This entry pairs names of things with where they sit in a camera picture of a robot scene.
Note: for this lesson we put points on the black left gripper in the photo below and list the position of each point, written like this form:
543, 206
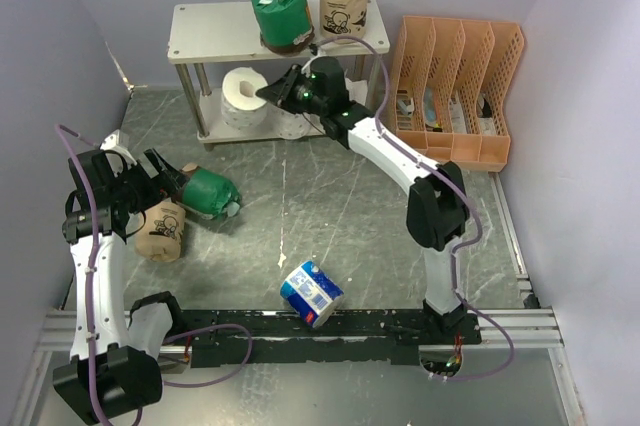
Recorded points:
166, 180

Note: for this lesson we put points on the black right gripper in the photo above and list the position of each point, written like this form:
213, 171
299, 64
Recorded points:
281, 92

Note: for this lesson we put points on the green torn roll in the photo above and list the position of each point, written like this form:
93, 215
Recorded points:
207, 193

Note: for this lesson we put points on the white floral roll front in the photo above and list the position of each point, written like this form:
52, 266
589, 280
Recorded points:
241, 108

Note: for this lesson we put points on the green paper roll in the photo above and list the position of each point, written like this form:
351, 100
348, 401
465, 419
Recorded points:
285, 26

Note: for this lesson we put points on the brown cartoon paper roll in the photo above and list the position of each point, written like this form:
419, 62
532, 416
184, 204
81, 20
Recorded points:
343, 17

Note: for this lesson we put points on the blue paper roll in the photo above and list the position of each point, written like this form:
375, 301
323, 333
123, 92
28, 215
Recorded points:
311, 293

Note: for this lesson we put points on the white unwrapped loose-end roll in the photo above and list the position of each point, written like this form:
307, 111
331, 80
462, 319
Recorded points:
357, 90

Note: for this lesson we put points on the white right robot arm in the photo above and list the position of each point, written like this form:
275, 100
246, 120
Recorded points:
435, 215

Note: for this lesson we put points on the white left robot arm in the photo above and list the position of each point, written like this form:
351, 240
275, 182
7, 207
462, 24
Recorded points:
113, 367

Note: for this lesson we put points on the grey two-tier shelf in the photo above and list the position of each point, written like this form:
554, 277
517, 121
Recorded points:
205, 33

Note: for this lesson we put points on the brown wrapped roll left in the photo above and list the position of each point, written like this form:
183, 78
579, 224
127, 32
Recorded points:
161, 237

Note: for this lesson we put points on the orange plastic file organizer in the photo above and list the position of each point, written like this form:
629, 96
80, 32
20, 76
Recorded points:
450, 79

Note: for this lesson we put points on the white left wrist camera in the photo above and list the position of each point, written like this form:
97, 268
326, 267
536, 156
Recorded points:
118, 142

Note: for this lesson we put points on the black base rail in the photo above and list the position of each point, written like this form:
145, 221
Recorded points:
397, 336

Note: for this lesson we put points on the aluminium frame rail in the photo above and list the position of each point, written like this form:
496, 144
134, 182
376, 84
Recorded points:
527, 329

